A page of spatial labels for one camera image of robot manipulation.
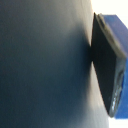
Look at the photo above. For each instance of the dark blue book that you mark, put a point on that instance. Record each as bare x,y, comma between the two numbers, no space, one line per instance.
40,66

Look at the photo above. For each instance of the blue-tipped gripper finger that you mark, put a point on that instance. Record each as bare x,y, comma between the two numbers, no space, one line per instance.
108,63

